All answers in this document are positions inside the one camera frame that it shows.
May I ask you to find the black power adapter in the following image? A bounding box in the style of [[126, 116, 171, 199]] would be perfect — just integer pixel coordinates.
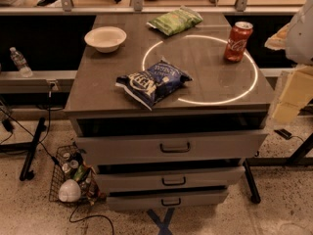
[[275, 129, 292, 140]]

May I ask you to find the blue chip bag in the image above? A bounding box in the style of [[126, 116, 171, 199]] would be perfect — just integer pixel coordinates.
[[115, 59, 193, 110]]

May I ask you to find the grey drawer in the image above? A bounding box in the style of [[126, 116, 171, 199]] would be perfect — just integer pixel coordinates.
[[107, 189, 228, 211], [76, 130, 267, 165], [95, 166, 245, 194]]

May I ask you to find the red coca-cola can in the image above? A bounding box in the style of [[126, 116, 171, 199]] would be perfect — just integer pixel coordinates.
[[224, 22, 253, 63]]

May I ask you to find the white bowl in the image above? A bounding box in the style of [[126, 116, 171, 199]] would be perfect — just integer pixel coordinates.
[[84, 26, 127, 53]]

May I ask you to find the top grey drawer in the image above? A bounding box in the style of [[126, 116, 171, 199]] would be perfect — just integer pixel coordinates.
[[76, 130, 267, 165]]

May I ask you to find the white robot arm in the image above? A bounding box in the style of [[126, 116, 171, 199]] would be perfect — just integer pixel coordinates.
[[286, 0, 313, 65]]

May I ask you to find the grey drawer cabinet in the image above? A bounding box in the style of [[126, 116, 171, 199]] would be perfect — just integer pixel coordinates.
[[66, 13, 273, 197]]

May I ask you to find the green jalapeno chip bag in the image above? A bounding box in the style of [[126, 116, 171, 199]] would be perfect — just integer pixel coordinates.
[[147, 6, 202, 36]]

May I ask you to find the black wire basket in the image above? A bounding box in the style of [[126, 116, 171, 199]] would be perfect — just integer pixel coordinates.
[[49, 145, 100, 205]]

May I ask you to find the black floor cable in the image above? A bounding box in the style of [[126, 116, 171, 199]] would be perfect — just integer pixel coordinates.
[[67, 202, 115, 235]]

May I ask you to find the middle grey drawer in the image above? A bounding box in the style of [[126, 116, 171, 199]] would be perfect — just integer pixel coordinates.
[[95, 166, 245, 194]]

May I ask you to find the black table leg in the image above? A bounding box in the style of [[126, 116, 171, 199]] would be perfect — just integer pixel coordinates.
[[0, 117, 45, 181], [244, 133, 313, 204]]

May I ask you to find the black table leg left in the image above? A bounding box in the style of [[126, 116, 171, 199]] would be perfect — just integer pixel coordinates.
[[0, 117, 45, 181]]

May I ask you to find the white round object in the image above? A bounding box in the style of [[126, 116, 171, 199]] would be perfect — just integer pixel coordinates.
[[58, 179, 81, 203]]

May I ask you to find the clear plastic water bottle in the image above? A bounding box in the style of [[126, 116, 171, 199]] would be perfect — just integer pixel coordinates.
[[10, 47, 32, 77]]

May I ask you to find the black table leg right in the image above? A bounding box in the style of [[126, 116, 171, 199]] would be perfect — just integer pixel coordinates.
[[244, 133, 313, 204]]

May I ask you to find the bottom grey drawer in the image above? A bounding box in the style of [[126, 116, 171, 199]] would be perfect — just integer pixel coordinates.
[[107, 189, 228, 211]]

